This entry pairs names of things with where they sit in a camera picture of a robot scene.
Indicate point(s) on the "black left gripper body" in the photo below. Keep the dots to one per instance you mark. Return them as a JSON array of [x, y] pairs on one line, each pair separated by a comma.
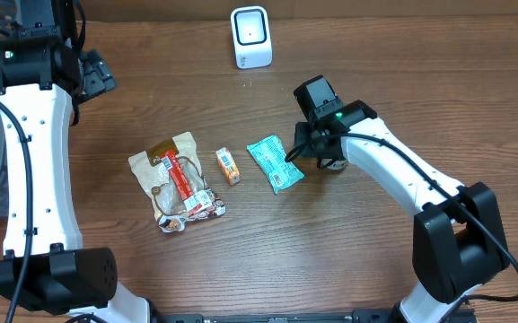
[[98, 75]]

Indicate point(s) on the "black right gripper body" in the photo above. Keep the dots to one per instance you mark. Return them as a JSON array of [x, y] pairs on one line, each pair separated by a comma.
[[303, 140]]

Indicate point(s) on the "teal tissue packet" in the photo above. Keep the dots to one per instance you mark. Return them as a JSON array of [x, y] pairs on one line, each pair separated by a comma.
[[270, 155]]

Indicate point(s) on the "small orange box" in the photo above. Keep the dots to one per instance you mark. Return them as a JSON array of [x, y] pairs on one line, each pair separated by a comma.
[[228, 166]]

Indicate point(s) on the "beige red snack bag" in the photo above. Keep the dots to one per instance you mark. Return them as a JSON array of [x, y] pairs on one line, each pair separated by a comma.
[[170, 174]]

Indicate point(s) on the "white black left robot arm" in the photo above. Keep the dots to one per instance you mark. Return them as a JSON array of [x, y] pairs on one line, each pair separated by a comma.
[[45, 75]]

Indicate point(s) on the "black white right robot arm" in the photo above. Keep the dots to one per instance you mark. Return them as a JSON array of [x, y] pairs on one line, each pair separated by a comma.
[[458, 236]]

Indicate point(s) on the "white barcode scanner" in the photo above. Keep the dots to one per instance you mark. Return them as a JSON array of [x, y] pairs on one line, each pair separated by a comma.
[[251, 37]]

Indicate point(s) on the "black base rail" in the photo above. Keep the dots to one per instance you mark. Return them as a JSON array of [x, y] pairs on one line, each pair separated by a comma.
[[276, 317]]

